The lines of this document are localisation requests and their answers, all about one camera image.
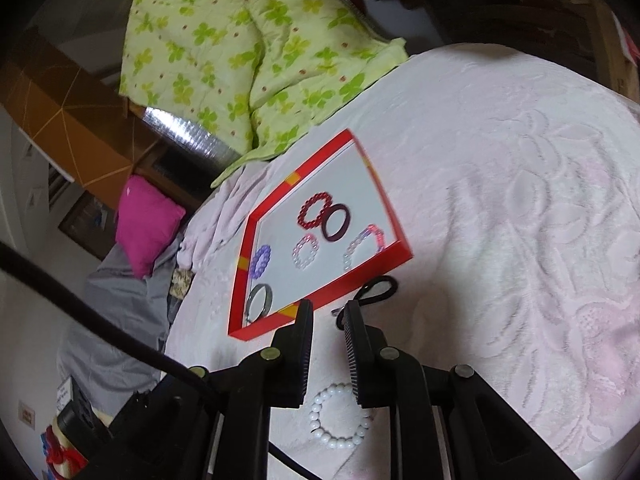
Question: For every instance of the red shallow cardboard box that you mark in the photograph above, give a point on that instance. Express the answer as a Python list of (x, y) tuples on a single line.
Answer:
[(350, 175)]

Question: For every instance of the silver metal bangle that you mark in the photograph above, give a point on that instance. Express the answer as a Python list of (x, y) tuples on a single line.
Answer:
[(270, 295)]

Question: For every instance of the pale pink textured blanket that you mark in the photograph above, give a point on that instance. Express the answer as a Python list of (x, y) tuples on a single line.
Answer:
[(500, 210)]

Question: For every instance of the green floral quilt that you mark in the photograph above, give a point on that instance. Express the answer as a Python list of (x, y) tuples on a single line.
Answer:
[(225, 35)]

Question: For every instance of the dark brown bangle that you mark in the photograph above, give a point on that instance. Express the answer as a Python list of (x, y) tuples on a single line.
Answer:
[(324, 230)]

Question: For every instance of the silver foil mat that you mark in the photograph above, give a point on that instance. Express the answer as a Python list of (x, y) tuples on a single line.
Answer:
[(185, 135)]

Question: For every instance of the magenta pillow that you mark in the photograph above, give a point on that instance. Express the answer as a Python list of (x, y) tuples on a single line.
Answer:
[(145, 220)]

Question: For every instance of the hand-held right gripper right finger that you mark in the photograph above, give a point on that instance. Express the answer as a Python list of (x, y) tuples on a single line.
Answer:
[(356, 360)]

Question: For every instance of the dark framed picture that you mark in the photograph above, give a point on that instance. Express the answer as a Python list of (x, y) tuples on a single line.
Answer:
[(85, 222)]

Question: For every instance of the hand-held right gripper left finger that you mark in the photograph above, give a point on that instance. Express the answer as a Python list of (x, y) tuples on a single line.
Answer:
[(299, 360)]

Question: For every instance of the wooden shelf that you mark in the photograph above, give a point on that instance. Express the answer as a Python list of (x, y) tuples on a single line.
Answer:
[(602, 25)]

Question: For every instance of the gold patterned cloth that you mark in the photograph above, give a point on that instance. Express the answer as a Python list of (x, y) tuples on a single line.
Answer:
[(180, 282)]

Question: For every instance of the orange wooden board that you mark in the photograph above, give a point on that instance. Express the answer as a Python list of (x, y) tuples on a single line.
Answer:
[(60, 110)]

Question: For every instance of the white wall socket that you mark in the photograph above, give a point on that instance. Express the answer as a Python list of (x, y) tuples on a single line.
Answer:
[(26, 414)]

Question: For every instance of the grey blanket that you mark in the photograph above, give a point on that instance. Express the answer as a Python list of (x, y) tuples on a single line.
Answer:
[(110, 325)]

